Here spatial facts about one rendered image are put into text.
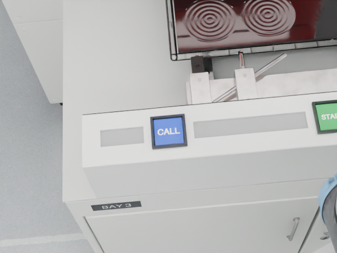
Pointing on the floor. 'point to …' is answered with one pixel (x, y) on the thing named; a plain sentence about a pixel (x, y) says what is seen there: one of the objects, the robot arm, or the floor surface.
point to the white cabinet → (208, 220)
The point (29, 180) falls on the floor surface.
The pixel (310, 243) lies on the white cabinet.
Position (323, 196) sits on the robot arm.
